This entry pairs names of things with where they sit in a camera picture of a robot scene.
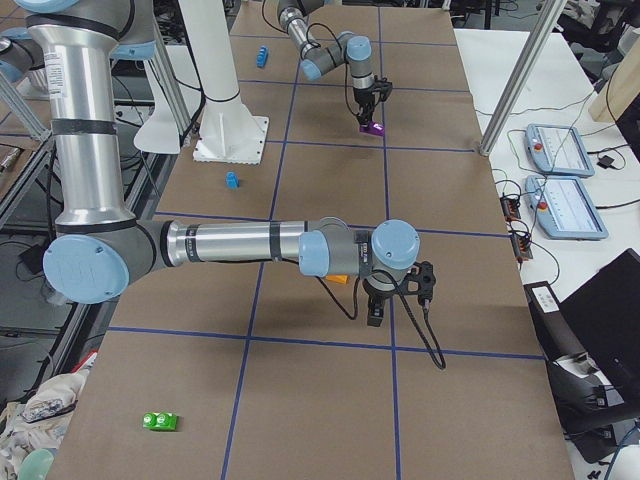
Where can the purple trapezoid block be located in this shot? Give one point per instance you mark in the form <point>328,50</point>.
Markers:
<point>373,128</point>

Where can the orange trapezoid block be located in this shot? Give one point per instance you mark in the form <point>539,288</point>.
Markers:
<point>341,279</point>

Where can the long blue block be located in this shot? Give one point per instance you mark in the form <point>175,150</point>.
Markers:
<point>262,56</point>

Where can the small blue block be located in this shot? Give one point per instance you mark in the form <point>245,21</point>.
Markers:
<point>232,180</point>

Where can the orange terminal block lower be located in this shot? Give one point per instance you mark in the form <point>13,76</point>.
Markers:
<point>521,246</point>

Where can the orange terminal block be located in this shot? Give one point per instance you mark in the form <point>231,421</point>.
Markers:
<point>510,206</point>
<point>521,246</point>

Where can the orange terminal block upper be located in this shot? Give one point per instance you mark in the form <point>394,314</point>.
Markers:
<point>510,206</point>

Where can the brown paper table cover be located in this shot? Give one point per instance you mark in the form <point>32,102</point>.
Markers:
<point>268,379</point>

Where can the teach pendant far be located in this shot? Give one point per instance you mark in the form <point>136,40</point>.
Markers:
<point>558,150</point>

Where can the teach pendant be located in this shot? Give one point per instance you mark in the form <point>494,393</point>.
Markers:
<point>562,208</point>
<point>558,150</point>

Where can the teach pendant near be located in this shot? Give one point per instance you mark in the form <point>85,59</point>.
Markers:
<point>562,208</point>

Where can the black laptop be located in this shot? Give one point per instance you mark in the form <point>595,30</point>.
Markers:
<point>604,315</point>

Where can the green duplo block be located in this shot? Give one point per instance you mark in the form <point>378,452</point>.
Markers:
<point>160,421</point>

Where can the small black adapter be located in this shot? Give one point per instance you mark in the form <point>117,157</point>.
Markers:
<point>605,162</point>

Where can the wooden board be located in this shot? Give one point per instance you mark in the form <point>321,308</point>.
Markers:
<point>618,93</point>

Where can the crumpled cloth bag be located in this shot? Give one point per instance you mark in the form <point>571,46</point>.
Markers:
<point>41,422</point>

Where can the black camera mount bracket near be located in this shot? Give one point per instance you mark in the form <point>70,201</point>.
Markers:
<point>420,282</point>

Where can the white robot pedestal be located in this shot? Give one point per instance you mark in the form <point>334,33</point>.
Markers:
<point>200,83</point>

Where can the aluminium frame post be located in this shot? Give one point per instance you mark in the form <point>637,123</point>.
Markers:
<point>527,59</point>

